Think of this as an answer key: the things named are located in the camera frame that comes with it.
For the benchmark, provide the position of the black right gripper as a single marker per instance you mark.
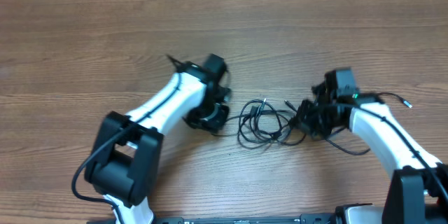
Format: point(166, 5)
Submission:
point(303, 122)

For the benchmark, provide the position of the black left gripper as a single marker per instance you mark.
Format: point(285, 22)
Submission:
point(214, 125)

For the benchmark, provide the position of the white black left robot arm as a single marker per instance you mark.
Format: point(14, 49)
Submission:
point(123, 164)

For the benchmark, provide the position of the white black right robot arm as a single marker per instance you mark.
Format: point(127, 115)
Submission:
point(418, 187)

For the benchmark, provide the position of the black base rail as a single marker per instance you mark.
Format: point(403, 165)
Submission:
point(306, 218)

